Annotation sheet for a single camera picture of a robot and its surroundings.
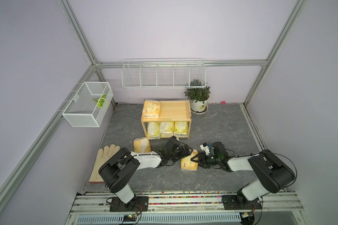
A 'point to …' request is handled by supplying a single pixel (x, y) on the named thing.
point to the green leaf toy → (100, 100)
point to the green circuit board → (129, 218)
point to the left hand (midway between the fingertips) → (189, 154)
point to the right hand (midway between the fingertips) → (192, 160)
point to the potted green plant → (199, 98)
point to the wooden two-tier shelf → (179, 111)
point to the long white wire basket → (164, 73)
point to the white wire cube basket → (88, 107)
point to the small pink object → (223, 102)
